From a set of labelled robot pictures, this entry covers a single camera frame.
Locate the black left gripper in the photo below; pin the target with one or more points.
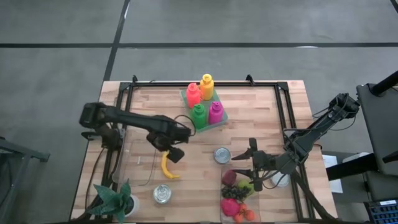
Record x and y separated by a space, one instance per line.
160 140

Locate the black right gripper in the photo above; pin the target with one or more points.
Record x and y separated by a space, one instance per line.
264 161

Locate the yellow banana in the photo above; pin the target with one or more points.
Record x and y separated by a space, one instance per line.
166 169

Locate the green pear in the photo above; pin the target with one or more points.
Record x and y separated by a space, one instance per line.
245 185

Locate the dark red apple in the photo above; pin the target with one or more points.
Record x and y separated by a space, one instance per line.
229 178

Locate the tin can with red label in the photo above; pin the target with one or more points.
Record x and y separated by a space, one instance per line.
222 155

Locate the dark grape bunch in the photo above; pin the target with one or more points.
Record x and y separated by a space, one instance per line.
234 193

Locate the silver tin can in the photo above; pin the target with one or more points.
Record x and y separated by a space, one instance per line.
162 193

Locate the tin can with white label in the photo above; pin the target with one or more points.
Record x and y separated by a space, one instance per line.
284 182

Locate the clear plastic bin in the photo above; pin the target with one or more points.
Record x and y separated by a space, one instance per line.
256 205
136 174

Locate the green plastic bottle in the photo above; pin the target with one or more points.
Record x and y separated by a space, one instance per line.
199 116

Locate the pink plastic bottle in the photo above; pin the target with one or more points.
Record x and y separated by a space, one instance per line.
216 112

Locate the orange plastic bottle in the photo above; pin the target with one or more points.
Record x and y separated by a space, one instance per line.
193 98

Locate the yellow plastic bottle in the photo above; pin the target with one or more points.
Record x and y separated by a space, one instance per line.
207 90

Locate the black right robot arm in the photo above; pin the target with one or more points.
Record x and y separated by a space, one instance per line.
320 127

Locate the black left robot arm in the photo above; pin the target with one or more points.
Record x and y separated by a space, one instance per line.
130 118

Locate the teal translucent tray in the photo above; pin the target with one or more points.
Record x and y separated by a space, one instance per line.
188 112

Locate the potted green plant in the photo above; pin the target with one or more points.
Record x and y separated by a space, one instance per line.
113 202

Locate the white paper sheet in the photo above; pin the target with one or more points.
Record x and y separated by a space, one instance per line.
331 161

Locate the black desk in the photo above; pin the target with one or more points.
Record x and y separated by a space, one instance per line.
382 130

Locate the keyboard with coloured keys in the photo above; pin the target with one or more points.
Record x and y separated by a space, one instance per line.
382 213

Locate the grey metal stand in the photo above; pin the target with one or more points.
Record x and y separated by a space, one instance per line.
18 152

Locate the grey-blue bracket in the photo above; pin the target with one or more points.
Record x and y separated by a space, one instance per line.
122 133

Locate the black aluminium frame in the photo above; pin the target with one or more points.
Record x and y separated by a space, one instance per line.
155 84

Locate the black frame clamp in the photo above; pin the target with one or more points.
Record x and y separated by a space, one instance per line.
134 79
249 79

